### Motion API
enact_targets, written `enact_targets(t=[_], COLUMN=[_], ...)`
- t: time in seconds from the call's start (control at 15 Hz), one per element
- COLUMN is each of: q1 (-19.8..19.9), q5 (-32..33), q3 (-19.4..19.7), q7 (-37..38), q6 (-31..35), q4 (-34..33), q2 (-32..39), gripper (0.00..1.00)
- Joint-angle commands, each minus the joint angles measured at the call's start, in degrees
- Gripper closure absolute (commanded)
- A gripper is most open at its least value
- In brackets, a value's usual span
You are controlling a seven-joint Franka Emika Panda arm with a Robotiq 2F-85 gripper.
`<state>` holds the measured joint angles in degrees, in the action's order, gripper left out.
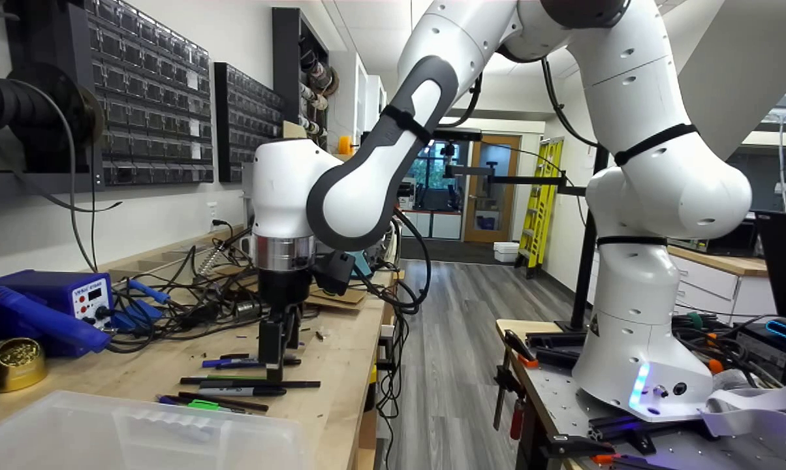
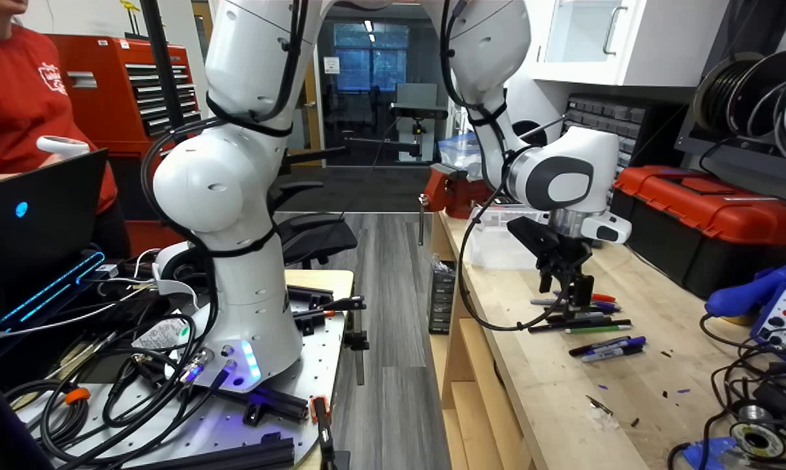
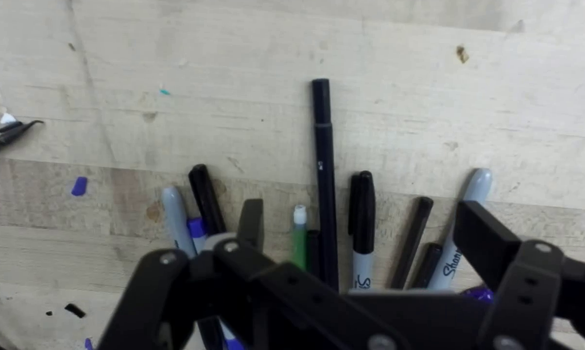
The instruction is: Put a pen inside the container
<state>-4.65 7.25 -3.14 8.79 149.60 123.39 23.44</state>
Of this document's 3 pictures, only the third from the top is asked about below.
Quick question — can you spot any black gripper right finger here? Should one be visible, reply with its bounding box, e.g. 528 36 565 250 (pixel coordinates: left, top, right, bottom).
451 199 585 350

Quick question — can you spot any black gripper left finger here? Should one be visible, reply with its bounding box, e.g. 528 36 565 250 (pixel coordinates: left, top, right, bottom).
95 197 282 350

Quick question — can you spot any long black pen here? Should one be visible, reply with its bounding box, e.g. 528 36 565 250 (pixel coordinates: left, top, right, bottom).
309 77 342 296

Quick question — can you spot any slim short black pen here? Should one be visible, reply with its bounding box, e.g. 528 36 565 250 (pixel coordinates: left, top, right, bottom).
387 195 437 292

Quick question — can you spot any green pen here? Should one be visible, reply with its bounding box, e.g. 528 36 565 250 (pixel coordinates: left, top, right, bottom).
287 203 311 273

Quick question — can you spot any grey marker blue cap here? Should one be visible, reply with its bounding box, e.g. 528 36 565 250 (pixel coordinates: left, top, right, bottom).
159 186 208 261

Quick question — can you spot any dark marker purple end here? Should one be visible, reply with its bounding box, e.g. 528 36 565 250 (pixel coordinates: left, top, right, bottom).
410 242 447 292

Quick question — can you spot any all grey marker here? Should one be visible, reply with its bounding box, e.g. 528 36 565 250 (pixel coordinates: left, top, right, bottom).
425 166 495 296

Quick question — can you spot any grey marker black cap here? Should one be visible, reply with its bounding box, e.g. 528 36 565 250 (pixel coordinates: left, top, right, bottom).
346 170 379 296

